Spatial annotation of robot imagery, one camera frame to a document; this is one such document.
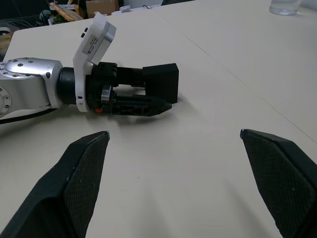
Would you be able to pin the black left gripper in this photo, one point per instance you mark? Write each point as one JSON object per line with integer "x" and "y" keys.
{"x": 99, "y": 81}

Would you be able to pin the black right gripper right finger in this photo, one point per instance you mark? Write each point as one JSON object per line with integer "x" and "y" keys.
{"x": 284, "y": 183}

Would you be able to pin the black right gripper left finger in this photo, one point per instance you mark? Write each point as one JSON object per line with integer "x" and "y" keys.
{"x": 49, "y": 193}

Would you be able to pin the small white box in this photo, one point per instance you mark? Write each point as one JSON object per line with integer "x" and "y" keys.
{"x": 125, "y": 9}

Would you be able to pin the brown cardboard box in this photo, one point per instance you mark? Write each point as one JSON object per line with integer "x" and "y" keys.
{"x": 101, "y": 8}

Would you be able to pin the yellow wooden rack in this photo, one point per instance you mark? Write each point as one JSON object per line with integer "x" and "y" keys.
{"x": 65, "y": 11}

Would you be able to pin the green plant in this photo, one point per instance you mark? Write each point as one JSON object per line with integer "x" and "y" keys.
{"x": 57, "y": 20}

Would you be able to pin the clear glass container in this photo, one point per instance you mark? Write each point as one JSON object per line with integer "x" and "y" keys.
{"x": 284, "y": 7}

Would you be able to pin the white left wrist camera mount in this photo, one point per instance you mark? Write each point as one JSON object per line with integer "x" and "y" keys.
{"x": 92, "y": 42}

